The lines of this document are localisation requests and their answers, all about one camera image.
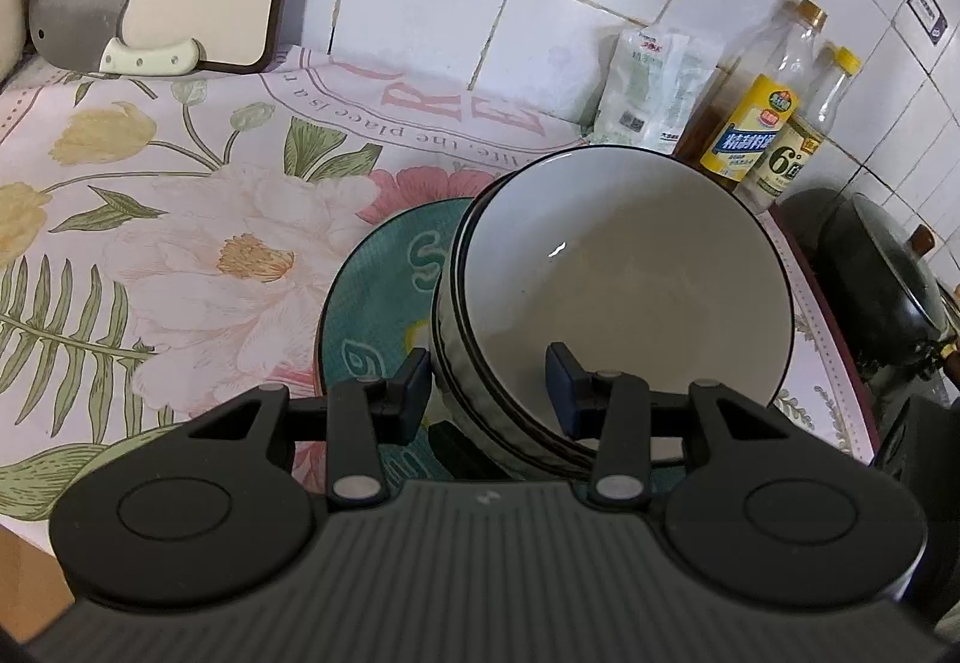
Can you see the yellow cap vinegar bottle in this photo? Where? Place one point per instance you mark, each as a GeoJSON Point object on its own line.
{"type": "Point", "coordinates": [787, 168]}

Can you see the white plastic seasoning bag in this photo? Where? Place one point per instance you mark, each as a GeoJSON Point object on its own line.
{"type": "Point", "coordinates": [645, 93]}

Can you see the black gas stove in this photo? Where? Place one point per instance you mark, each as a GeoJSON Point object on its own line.
{"type": "Point", "coordinates": [915, 423]}

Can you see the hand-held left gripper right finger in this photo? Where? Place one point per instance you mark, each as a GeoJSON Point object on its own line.
{"type": "Point", "coordinates": [562, 385]}

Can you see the dark wall sticker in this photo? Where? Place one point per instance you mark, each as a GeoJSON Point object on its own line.
{"type": "Point", "coordinates": [928, 14]}

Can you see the black wok with glass lid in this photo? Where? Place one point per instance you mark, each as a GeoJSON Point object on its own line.
{"type": "Point", "coordinates": [885, 273]}

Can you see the blue fried egg print plate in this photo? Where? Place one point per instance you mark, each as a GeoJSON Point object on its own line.
{"type": "Point", "coordinates": [375, 303]}

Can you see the floral tablecloth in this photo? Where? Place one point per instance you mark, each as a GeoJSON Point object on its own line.
{"type": "Point", "coordinates": [187, 220]}

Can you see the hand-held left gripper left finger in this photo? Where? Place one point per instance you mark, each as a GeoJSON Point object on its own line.
{"type": "Point", "coordinates": [412, 400]}

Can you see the yellow label sauce bottle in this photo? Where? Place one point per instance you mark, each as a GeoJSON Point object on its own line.
{"type": "Point", "coordinates": [750, 130]}

